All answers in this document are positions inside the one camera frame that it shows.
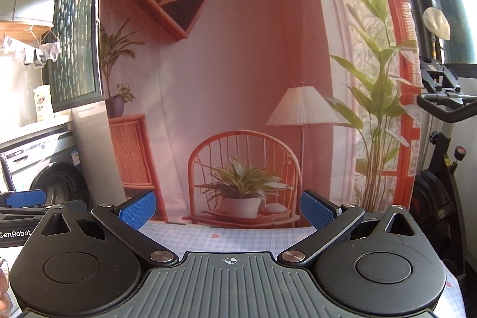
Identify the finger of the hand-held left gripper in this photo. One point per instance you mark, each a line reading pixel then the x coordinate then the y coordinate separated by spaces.
pixel 22 213
pixel 26 198

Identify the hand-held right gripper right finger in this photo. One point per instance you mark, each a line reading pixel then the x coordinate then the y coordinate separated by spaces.
pixel 316 210

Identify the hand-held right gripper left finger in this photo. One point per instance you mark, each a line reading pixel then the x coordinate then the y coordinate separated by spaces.
pixel 137 210

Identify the thin black rod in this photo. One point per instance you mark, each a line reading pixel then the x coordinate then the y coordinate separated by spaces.
pixel 8 172

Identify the grey washing machine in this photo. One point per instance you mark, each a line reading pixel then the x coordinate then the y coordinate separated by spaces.
pixel 48 169

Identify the blue checked tablecloth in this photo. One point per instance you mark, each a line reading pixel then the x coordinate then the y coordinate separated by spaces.
pixel 238 238

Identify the white detergent bag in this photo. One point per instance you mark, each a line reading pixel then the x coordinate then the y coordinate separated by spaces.
pixel 44 102

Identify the black exercise bike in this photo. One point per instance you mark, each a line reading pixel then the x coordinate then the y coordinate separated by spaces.
pixel 443 161

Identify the hanging grey clothes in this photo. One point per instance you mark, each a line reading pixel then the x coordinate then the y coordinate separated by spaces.
pixel 46 51

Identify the wooden overhead shelf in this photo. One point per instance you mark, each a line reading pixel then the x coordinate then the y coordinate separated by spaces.
pixel 18 29

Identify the pale round covered fan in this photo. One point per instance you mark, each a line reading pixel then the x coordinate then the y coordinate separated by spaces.
pixel 436 23

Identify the printed room wall backdrop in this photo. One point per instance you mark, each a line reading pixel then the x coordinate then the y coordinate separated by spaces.
pixel 242 79

